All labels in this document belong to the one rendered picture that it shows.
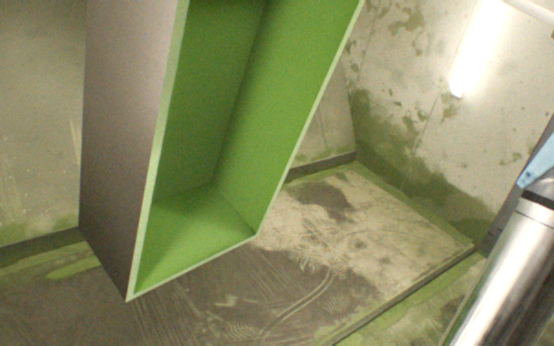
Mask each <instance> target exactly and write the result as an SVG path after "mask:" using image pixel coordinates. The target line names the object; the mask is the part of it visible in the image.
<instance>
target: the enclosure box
mask: <svg viewBox="0 0 554 346"><path fill-rule="evenodd" d="M363 4H364V0H87V20H86V44H85V69H84V94H83V118H82V142H81V190H79V216H78V230H80V231H81V233H82V235H83V236H84V238H85V239H86V241H87V243H88V244H89V245H90V246H91V248H92V250H93V251H94V253H95V255H96V256H97V258H98V259H99V261H100V263H101V265H102V266H103V269H104V270H105V272H106V273H107V275H108V276H109V277H110V278H111V280H112V282H113V283H114V285H115V287H116V288H117V290H118V291H119V293H120V295H121V296H122V298H123V299H124V301H125V302H126V301H128V300H131V299H133V298H135V297H138V296H140V295H142V294H144V293H146V292H147V291H149V290H151V289H153V288H155V287H158V286H160V285H162V284H164V283H166V282H168V281H169V280H171V279H173V278H175V277H177V276H181V275H183V274H185V273H187V272H189V271H190V270H192V269H194V268H196V267H198V266H200V265H203V264H205V263H207V262H209V260H211V259H213V258H214V257H216V256H218V255H220V254H223V253H225V252H227V251H230V250H232V249H234V248H235V247H237V246H239V245H241V244H243V243H246V242H248V241H250V240H252V239H254V238H256V237H257V236H259V234H260V233H261V230H262V228H263V226H264V224H265V222H266V218H267V216H268V214H269V211H270V209H271V207H272V205H273V203H274V200H275V198H276V197H277V195H278V193H279V191H280V189H281V187H282V185H283V182H284V180H285V178H286V176H287V174H288V171H289V169H290V167H291V163H292V161H293V159H294V157H295V155H296V153H297V151H298V149H299V145H300V143H301V141H302V139H303V137H304V135H305V133H306V131H307V129H308V127H309V124H310V121H311V119H312V116H313V114H314V112H315V110H316V108H317V105H318V103H319V101H320V98H321V96H322V94H323V92H324V90H326V87H327V85H328V83H329V81H330V79H331V76H332V74H333V72H334V69H335V67H336V64H337V62H338V60H339V57H340V56H341V54H342V50H343V48H344V46H345V44H346V42H347V39H348V37H349V36H350V34H351V31H352V29H353V26H354V24H355V21H356V19H357V17H358V16H359V13H360V10H361V8H362V6H363Z"/></svg>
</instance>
